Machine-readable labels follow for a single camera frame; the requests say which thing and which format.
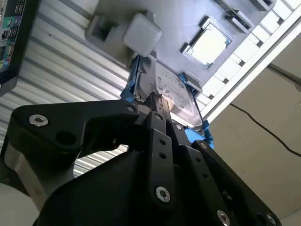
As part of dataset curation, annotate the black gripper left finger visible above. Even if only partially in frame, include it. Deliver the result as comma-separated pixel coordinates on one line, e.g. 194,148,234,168
0,93,179,210

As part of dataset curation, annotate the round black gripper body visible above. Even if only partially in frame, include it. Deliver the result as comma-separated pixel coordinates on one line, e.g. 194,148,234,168
35,150,212,226

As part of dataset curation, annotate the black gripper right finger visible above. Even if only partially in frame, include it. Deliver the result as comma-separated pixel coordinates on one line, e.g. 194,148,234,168
167,100,281,226

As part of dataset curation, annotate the silver disk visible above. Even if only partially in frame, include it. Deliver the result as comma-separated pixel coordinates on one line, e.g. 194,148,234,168
119,55,215,149

